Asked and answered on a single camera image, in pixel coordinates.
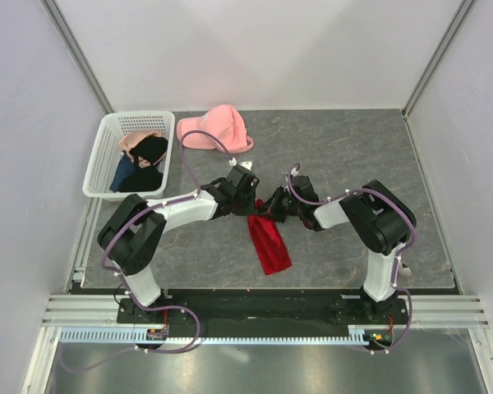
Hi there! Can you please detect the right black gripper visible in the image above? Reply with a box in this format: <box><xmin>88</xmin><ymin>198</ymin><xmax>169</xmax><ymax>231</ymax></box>
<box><xmin>257</xmin><ymin>185</ymin><xmax>303</xmax><ymax>223</ymax></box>

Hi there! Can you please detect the red cloth napkin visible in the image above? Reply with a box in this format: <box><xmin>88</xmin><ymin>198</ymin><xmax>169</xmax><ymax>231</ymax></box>
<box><xmin>247</xmin><ymin>214</ymin><xmax>292</xmax><ymax>276</ymax></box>

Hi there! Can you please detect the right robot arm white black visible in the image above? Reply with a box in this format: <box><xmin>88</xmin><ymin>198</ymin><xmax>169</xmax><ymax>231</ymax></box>
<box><xmin>256</xmin><ymin>176</ymin><xmax>417</xmax><ymax>323</ymax></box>

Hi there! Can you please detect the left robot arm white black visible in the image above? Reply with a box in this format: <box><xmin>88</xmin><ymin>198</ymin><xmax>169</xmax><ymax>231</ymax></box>
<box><xmin>97</xmin><ymin>162</ymin><xmax>259</xmax><ymax>323</ymax></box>

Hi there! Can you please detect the pink baseball cap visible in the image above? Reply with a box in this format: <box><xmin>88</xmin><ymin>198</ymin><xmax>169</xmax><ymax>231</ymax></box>
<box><xmin>177</xmin><ymin>104</ymin><xmax>254</xmax><ymax>153</ymax></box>

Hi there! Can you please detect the black cloth in basket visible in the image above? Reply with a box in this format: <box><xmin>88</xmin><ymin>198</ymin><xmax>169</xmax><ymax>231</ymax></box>
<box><xmin>118</xmin><ymin>136</ymin><xmax>168</xmax><ymax>192</ymax></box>

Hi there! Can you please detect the navy blue cloth in basket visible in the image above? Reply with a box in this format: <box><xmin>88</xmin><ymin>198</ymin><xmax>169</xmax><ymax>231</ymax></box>
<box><xmin>109</xmin><ymin>155</ymin><xmax>134</xmax><ymax>192</ymax></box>

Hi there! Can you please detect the pink cloth in basket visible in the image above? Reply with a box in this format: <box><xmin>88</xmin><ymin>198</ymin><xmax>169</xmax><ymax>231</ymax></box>
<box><xmin>118</xmin><ymin>130</ymin><xmax>163</xmax><ymax>153</ymax></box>

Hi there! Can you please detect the white plastic basket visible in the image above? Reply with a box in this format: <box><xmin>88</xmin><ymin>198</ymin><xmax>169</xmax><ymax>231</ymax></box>
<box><xmin>82</xmin><ymin>110</ymin><xmax>177</xmax><ymax>202</ymax></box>

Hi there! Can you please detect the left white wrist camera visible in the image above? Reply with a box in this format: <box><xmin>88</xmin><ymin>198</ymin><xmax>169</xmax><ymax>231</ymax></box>
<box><xmin>228</xmin><ymin>158</ymin><xmax>253</xmax><ymax>171</ymax></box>

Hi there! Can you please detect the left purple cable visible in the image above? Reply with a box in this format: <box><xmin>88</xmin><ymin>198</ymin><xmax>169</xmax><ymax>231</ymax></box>
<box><xmin>59</xmin><ymin>129</ymin><xmax>239</xmax><ymax>373</ymax></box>

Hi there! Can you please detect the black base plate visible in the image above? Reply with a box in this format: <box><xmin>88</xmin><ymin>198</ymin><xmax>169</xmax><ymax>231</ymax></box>
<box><xmin>117</xmin><ymin>289</ymin><xmax>408</xmax><ymax>337</ymax></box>

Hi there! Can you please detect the light blue cable duct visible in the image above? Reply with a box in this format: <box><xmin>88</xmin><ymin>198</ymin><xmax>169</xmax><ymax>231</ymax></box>
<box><xmin>59</xmin><ymin>327</ymin><xmax>369</xmax><ymax>346</ymax></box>

